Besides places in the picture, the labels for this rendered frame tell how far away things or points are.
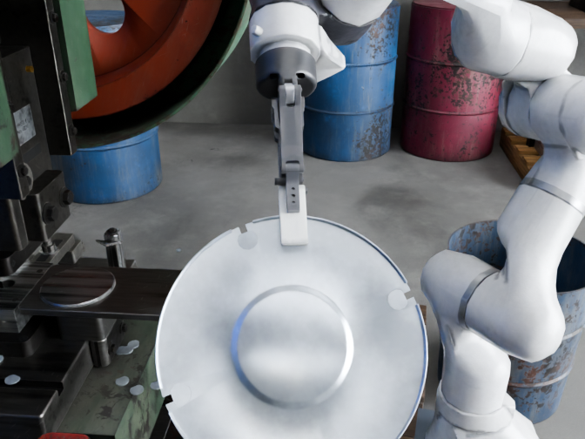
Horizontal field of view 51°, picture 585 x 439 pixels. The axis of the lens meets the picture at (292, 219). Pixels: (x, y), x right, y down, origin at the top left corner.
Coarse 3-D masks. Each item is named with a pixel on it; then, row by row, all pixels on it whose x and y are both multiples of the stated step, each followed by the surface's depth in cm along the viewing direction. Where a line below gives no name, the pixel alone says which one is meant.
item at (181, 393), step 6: (180, 384) 64; (174, 390) 64; (180, 390) 64; (186, 390) 64; (174, 396) 64; (180, 396) 64; (186, 396) 64; (174, 402) 64; (180, 402) 64; (186, 402) 64
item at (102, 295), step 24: (48, 288) 104; (72, 288) 104; (96, 288) 104; (120, 288) 105; (144, 288) 105; (168, 288) 105; (24, 312) 100; (48, 312) 99; (72, 312) 99; (96, 312) 99; (120, 312) 99; (144, 312) 99; (72, 336) 104; (96, 336) 103; (120, 336) 112; (96, 360) 106
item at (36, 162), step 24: (0, 48) 93; (24, 48) 93; (24, 72) 93; (24, 96) 93; (24, 120) 93; (24, 144) 94; (48, 168) 102; (48, 192) 96; (0, 216) 91; (24, 216) 94; (48, 216) 95; (0, 240) 93; (24, 240) 95
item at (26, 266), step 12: (24, 264) 112; (36, 264) 112; (48, 264) 112; (12, 276) 108; (24, 276) 108; (36, 276) 108; (0, 288) 105; (12, 288) 105; (24, 288) 105; (0, 300) 102; (12, 300) 102; (0, 312) 99; (12, 312) 99; (0, 324) 101; (12, 324) 100; (24, 324) 103
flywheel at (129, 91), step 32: (128, 0) 119; (160, 0) 118; (192, 0) 114; (224, 0) 116; (96, 32) 123; (128, 32) 121; (160, 32) 121; (192, 32) 117; (96, 64) 125; (128, 64) 124; (160, 64) 120; (128, 96) 124
